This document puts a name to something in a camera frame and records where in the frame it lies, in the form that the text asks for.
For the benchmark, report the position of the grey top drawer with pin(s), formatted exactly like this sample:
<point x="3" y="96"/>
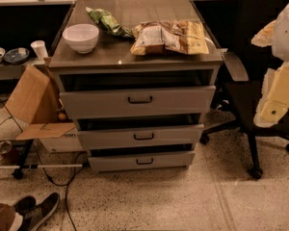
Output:
<point x="145" y="102"/>

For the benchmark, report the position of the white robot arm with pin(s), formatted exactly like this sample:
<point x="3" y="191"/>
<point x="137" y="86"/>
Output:
<point x="274" y="102"/>

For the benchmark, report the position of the brown cardboard box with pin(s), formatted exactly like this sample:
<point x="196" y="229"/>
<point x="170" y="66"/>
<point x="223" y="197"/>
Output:
<point x="35" y="101"/>

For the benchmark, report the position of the grey drawer cabinet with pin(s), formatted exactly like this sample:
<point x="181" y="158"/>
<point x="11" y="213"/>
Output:
<point x="111" y="66"/>

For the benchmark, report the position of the green chip bag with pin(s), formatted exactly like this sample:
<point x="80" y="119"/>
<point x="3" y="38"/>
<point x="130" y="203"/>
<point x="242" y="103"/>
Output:
<point x="105" y="21"/>

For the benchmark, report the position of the grey drawer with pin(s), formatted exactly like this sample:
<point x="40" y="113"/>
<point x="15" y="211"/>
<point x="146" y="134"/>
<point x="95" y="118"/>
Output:
<point x="145" y="102"/>
<point x="138" y="137"/>
<point x="142" y="161"/>

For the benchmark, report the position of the white paper cup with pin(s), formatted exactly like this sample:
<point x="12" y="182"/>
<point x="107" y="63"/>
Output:
<point x="39" y="48"/>

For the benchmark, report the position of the brown trouser leg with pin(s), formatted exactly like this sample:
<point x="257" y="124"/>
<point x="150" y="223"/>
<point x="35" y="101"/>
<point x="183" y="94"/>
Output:
<point x="7" y="213"/>

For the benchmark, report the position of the white ceramic bowl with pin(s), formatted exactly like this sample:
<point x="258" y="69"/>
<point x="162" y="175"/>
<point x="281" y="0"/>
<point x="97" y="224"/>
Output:
<point x="82" y="38"/>

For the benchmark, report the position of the black sneaker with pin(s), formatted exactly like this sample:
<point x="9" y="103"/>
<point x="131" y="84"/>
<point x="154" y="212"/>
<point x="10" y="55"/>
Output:
<point x="23" y="204"/>
<point x="34" y="218"/>

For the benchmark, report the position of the grey bottom drawer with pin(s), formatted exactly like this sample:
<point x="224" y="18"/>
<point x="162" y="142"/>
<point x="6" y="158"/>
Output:
<point x="142" y="161"/>

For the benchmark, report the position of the brown snack bag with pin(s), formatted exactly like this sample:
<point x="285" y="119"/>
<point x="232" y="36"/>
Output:
<point x="160" y="37"/>

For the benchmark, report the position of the black white stand bar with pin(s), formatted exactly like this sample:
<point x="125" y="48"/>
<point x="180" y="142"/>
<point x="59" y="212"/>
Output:
<point x="13" y="155"/>

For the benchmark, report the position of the black office chair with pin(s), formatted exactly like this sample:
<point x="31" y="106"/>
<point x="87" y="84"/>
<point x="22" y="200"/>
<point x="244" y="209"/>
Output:
<point x="241" y="77"/>

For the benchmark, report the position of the grey middle drawer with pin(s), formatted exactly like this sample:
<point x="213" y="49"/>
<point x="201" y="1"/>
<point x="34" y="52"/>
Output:
<point x="138" y="137"/>

